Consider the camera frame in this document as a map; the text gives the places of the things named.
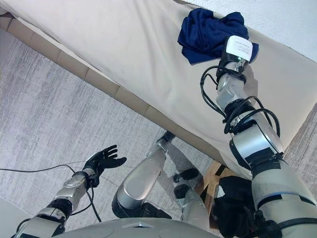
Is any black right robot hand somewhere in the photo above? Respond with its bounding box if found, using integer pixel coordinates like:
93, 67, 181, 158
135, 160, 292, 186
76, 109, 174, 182
219, 35, 254, 67

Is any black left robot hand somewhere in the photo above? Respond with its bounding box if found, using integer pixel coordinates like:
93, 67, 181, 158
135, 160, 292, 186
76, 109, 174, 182
83, 145, 127, 178

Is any blue garment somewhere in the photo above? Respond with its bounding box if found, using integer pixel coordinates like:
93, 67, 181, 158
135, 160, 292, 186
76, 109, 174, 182
177, 7, 260, 65

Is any black garment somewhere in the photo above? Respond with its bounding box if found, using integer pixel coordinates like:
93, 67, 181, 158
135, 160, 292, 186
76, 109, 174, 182
212, 175, 258, 238

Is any woven wooden basket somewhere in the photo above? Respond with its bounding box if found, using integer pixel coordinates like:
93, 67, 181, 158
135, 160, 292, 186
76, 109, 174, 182
202, 162, 248, 224

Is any bed with beige cover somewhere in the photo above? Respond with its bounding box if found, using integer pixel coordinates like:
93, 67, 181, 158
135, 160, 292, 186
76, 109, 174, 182
0, 0, 317, 179

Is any silver left robot leg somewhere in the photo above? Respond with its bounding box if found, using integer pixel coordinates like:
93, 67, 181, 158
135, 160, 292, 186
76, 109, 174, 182
111, 131, 175, 220

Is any grey patterned rug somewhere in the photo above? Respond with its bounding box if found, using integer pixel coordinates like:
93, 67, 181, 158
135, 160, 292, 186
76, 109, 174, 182
0, 29, 317, 224

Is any grey robot torso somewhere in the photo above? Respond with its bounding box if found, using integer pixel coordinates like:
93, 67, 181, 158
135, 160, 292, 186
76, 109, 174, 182
56, 218, 223, 238

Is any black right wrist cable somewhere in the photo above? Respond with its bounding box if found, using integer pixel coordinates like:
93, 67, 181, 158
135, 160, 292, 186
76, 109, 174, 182
199, 65, 282, 136

